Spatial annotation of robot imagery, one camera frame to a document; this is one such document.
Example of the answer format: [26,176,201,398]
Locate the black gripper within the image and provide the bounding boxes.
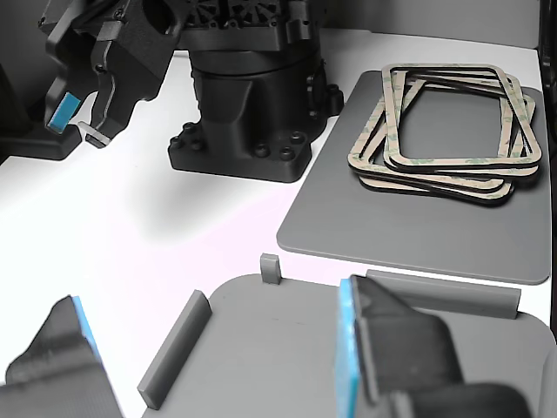
[44,3,183,150]

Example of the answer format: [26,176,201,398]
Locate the dark enclosure side panel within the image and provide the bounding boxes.
[537,0,557,102]

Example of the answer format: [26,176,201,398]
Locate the black six-joint robot arm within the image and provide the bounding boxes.
[143,0,345,185]

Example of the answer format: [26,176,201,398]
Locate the black stand foot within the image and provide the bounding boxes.
[0,64,84,161]

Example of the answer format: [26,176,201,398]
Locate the gray holder with rails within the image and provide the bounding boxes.
[137,253,557,418]

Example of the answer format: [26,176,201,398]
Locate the flat gray tray plate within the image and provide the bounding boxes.
[276,69,550,287]

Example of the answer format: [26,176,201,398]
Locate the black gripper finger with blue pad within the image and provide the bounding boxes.
[0,294,125,418]
[334,273,465,418]

